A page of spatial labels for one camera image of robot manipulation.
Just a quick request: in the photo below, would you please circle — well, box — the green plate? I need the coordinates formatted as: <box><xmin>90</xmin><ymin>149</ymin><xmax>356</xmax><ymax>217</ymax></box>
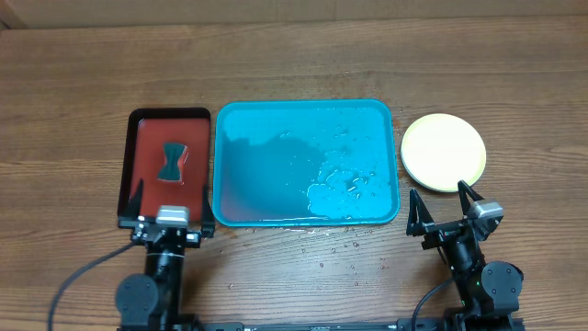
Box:
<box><xmin>401</xmin><ymin>113</ymin><xmax>487</xmax><ymax>192</ymax></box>

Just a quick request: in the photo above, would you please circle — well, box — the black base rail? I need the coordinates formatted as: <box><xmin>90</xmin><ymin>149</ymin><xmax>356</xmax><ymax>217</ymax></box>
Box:
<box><xmin>118</xmin><ymin>318</ymin><xmax>526</xmax><ymax>331</ymax></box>

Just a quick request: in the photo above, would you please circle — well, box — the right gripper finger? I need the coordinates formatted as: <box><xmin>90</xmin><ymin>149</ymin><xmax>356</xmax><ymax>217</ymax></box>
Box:
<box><xmin>406</xmin><ymin>188</ymin><xmax>435</xmax><ymax>236</ymax></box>
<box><xmin>458</xmin><ymin>180</ymin><xmax>483</xmax><ymax>219</ymax></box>

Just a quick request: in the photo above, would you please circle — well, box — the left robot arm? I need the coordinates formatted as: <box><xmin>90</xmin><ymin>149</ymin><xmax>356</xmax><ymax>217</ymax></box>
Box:
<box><xmin>115</xmin><ymin>182</ymin><xmax>215</xmax><ymax>331</ymax></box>

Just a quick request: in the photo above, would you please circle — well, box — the green and pink sponge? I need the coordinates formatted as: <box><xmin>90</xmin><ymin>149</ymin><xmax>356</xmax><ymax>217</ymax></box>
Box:
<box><xmin>157</xmin><ymin>143</ymin><xmax>187</xmax><ymax>182</ymax></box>

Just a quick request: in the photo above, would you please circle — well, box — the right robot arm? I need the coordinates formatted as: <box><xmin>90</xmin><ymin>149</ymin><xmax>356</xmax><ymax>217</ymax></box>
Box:
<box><xmin>406</xmin><ymin>180</ymin><xmax>525</xmax><ymax>330</ymax></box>

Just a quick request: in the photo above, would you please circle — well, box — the teal plastic tray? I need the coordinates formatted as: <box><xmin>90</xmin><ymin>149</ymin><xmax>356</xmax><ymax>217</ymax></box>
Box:
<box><xmin>212</xmin><ymin>99</ymin><xmax>401</xmax><ymax>227</ymax></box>

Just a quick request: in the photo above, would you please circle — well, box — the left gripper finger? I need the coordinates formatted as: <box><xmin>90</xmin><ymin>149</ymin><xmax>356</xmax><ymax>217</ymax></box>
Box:
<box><xmin>201</xmin><ymin>185</ymin><xmax>215</xmax><ymax>230</ymax></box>
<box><xmin>119</xmin><ymin>179</ymin><xmax>143</xmax><ymax>221</ymax></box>

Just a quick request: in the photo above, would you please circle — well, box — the black and red tray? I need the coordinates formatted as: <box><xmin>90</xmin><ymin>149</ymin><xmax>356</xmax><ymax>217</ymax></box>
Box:
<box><xmin>117</xmin><ymin>108</ymin><xmax>210</xmax><ymax>223</ymax></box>

